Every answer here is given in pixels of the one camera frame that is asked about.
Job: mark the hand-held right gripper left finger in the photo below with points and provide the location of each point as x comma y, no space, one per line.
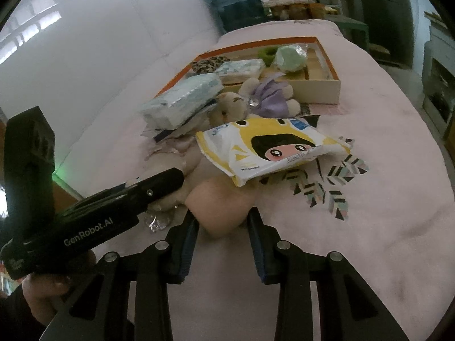
186,252

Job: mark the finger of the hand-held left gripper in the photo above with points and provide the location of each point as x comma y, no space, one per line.
160,186

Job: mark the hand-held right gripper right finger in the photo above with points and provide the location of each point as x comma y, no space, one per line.
257,252

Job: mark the peach soft pad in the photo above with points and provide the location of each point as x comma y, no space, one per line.
220,206

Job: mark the yellow wet wipes pack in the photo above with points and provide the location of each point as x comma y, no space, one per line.
231,156

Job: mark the blue white tissue pack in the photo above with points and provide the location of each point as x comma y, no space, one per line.
241,69
185,99

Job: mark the leopard print scrunchie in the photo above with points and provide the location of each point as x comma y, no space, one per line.
208,65

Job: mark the green fuzzy scrunchie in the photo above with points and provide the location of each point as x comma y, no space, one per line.
263,57

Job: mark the orange-rimmed cardboard box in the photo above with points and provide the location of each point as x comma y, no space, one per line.
320,90

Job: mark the green sponge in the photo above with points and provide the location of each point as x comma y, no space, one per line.
289,60

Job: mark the person's left forearm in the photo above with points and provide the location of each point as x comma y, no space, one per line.
17,319

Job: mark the person's left hand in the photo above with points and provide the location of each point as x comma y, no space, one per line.
46,291

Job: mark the clear plastic wrapper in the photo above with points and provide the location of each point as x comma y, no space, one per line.
158,222

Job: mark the blue water jug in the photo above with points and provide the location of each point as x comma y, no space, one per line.
234,3

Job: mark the row of brown jars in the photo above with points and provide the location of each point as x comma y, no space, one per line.
316,9

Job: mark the green side table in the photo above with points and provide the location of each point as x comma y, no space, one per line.
352,25

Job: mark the dark refrigerator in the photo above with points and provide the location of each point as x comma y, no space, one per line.
384,7

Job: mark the white counter cabinet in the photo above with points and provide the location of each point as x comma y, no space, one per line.
437,42

